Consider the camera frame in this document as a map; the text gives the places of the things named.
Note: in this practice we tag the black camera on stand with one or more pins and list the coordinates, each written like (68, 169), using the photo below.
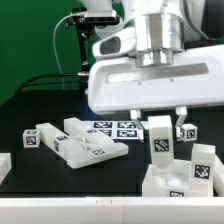
(85, 23)

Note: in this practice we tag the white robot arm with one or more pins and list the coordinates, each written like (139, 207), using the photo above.
(142, 64)

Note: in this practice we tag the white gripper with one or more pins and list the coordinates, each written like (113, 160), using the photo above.
(196, 78)

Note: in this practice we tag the white chair seat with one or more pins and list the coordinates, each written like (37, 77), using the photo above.
(176, 183)

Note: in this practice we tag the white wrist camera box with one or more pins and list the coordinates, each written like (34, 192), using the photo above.
(121, 43)

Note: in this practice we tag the white left fence rail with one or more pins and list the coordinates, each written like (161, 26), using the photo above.
(5, 165)

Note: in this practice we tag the white front fence rail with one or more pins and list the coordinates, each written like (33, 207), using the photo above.
(133, 210)

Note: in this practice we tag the white chair back frame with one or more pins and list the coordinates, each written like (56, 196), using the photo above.
(80, 145)

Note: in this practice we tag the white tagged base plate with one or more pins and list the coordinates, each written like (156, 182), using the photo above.
(119, 130)

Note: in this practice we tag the white tagged cube nut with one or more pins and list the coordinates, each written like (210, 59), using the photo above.
(31, 138)
(188, 132)

